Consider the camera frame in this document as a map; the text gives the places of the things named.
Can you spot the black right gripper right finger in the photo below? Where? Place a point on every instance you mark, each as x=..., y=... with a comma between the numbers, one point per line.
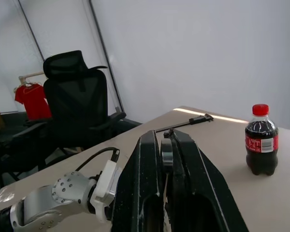
x=195, y=178

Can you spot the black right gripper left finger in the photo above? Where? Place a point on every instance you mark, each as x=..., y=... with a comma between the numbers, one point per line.
x=137, y=183

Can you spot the cola bottle with red cap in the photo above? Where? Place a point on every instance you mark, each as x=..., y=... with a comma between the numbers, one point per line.
x=261, y=142

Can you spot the black mesh office chair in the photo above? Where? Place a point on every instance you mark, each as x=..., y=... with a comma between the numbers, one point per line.
x=77, y=101

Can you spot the dark low armchair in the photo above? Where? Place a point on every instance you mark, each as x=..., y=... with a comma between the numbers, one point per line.
x=12, y=149

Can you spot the red t-shirt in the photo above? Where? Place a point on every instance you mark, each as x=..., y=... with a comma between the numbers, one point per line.
x=33, y=101

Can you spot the wooden clothes rack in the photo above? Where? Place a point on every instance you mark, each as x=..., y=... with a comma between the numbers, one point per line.
x=31, y=76

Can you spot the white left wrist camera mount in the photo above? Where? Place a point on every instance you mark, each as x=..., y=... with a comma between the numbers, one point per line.
x=106, y=183

